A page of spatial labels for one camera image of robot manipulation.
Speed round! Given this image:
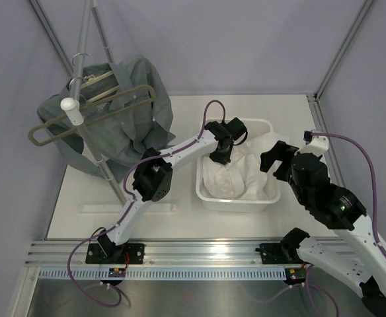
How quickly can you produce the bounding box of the white shirt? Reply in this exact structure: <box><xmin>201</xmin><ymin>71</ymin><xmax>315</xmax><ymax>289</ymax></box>
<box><xmin>202</xmin><ymin>131</ymin><xmax>278</xmax><ymax>201</ymax></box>

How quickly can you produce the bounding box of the white plastic basket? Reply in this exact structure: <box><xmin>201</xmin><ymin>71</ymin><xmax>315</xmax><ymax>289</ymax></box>
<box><xmin>196</xmin><ymin>118</ymin><xmax>281</xmax><ymax>213</ymax></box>

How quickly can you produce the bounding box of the grey clothes hanger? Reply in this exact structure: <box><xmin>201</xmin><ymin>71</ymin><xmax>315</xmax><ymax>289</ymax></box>
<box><xmin>26</xmin><ymin>76</ymin><xmax>157</xmax><ymax>147</ymax></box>

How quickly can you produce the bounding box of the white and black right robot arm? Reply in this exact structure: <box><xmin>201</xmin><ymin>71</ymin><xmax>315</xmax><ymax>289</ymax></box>
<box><xmin>260</xmin><ymin>134</ymin><xmax>386</xmax><ymax>316</ymax></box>

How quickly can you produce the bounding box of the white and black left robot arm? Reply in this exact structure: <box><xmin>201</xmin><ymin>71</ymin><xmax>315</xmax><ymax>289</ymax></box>
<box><xmin>87</xmin><ymin>118</ymin><xmax>248</xmax><ymax>264</ymax></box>

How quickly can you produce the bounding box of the grey-green shirt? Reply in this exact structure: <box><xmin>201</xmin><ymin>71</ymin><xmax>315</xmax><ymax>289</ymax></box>
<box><xmin>36</xmin><ymin>54</ymin><xmax>177</xmax><ymax>179</ymax></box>

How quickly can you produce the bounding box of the beige clothes hanger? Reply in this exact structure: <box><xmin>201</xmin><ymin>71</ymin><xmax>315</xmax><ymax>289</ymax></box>
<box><xmin>65</xmin><ymin>52</ymin><xmax>119</xmax><ymax>102</ymax></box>

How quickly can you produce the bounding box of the grey clothes rack stand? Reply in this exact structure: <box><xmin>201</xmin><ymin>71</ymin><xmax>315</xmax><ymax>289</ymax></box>
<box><xmin>59</xmin><ymin>0</ymin><xmax>177</xmax><ymax>215</ymax></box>

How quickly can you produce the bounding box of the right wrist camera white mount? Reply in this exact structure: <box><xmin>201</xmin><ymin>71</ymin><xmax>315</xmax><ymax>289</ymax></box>
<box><xmin>301</xmin><ymin>131</ymin><xmax>329</xmax><ymax>157</ymax></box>

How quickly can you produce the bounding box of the aluminium frame post right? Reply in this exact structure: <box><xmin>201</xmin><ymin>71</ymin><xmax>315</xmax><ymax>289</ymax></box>
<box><xmin>313</xmin><ymin>0</ymin><xmax>377</xmax><ymax>100</ymax></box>

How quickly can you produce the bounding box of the aluminium frame post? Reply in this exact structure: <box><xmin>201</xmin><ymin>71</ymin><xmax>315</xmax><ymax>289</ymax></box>
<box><xmin>27</xmin><ymin>0</ymin><xmax>73</xmax><ymax>76</ymax></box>
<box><xmin>313</xmin><ymin>0</ymin><xmax>377</xmax><ymax>100</ymax></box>

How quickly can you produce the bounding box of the aluminium mounting rail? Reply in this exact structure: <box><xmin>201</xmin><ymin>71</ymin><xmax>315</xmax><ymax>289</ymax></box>
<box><xmin>24</xmin><ymin>239</ymin><xmax>356</xmax><ymax>267</ymax></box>

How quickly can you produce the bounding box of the white slotted cable duct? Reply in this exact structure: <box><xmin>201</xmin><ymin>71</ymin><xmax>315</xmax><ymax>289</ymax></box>
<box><xmin>39</xmin><ymin>265</ymin><xmax>286</xmax><ymax>282</ymax></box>

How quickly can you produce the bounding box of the aluminium frame post left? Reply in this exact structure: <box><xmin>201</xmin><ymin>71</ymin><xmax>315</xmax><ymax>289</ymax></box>
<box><xmin>27</xmin><ymin>0</ymin><xmax>73</xmax><ymax>76</ymax></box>

